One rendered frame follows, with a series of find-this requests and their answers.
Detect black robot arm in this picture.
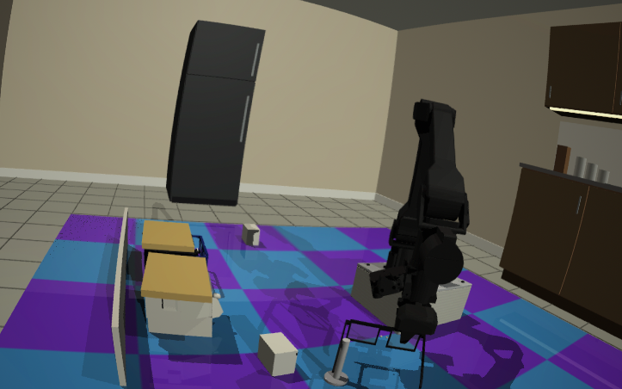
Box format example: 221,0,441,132
369,99,470,299

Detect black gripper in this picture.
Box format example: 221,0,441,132
394,258,439,344

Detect thin beige panel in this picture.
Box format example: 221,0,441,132
111,207,128,386

